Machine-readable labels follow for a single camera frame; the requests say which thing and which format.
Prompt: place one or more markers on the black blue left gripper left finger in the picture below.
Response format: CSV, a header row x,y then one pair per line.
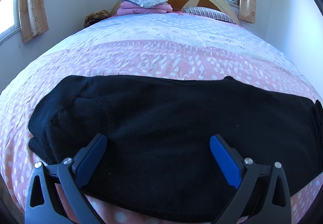
x,y
43,204

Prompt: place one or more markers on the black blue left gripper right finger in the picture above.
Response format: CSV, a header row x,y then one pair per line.
x,y
263,188

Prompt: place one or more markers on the black knit pants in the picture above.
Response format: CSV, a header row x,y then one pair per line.
x,y
158,160

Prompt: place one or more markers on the beige curtain left window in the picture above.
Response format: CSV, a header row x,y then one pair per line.
x,y
32,18

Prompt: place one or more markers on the pink polka dot bedspread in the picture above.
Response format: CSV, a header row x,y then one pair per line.
x,y
171,46

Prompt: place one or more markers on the brown patterned bag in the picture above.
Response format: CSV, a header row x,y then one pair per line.
x,y
95,18

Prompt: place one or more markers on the striped pillow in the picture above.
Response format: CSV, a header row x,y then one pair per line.
x,y
209,13

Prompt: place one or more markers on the folded pink blanket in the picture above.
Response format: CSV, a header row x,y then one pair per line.
x,y
128,8

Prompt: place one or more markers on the grey patterned pillow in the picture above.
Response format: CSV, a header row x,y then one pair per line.
x,y
146,3

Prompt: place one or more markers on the left wall window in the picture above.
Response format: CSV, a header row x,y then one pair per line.
x,y
9,23

